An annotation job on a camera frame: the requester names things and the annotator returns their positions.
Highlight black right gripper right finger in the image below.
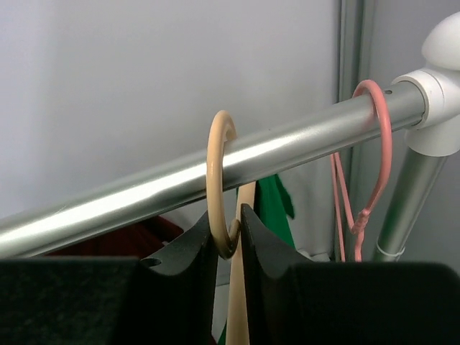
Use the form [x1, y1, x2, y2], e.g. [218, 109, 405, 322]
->
[241, 206, 459, 344]

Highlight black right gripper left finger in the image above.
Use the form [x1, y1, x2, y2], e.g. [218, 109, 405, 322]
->
[1, 216, 217, 344]

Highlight beige hanger with green shirt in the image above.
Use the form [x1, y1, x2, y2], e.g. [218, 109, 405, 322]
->
[206, 111, 256, 344]

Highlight pink wire hanger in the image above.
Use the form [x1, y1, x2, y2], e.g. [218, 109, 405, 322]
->
[329, 79, 393, 262]

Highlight green t shirt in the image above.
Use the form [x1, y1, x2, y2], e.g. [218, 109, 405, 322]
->
[218, 175, 295, 344]

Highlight maroon t shirt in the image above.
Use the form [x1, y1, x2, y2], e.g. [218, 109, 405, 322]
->
[49, 216, 183, 259]

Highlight metal clothes rack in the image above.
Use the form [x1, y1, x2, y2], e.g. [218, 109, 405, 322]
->
[1, 14, 459, 258]

